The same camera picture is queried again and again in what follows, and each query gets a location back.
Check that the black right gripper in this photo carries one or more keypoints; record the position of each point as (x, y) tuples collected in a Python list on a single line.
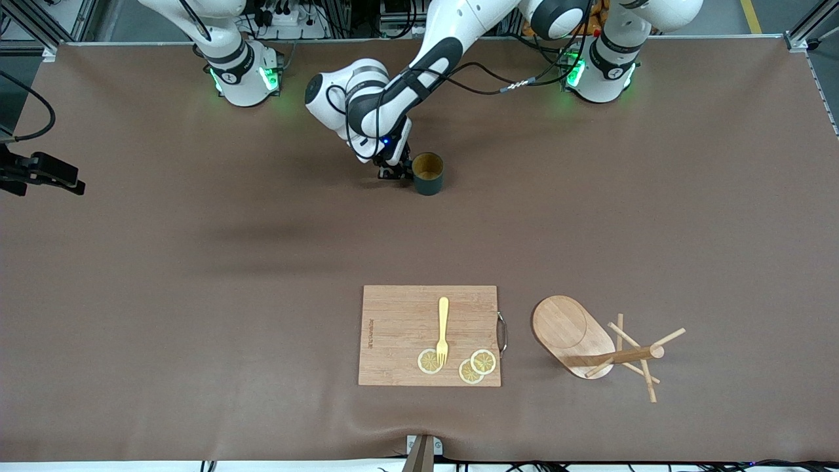
[(31, 168)]

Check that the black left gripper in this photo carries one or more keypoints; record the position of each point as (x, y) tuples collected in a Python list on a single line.
[(398, 164)]

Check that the dark green mug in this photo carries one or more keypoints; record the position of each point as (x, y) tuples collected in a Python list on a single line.
[(429, 187)]

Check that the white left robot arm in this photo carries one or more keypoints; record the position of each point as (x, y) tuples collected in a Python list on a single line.
[(367, 98)]

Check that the black electronics rack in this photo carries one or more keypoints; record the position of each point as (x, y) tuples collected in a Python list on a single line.
[(400, 9)]

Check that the wooden mug tree rack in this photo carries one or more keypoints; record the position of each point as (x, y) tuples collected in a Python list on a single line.
[(564, 328)]

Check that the bamboo cutting board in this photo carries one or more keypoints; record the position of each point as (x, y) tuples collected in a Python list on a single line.
[(393, 308)]

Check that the long white power strip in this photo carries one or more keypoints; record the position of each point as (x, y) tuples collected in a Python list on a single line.
[(400, 31)]

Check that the yellow plastic fork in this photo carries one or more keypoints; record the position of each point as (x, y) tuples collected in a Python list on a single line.
[(444, 314)]

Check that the lemon slice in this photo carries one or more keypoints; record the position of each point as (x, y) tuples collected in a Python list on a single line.
[(486, 362), (426, 362), (467, 375)]

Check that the white power strip with plugs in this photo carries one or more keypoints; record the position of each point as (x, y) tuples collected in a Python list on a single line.
[(288, 19)]

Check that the orange snack packets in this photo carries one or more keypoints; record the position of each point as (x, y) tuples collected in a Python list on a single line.
[(594, 25)]

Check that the brown table mat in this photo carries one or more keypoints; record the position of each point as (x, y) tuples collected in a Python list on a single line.
[(196, 393)]

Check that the aluminium frame post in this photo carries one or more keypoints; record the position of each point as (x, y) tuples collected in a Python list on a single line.
[(813, 23), (72, 19)]

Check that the grey mounting bracket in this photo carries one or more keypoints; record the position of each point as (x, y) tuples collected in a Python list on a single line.
[(436, 446)]

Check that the brown camera pole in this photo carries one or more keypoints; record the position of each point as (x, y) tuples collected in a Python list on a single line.
[(419, 459)]

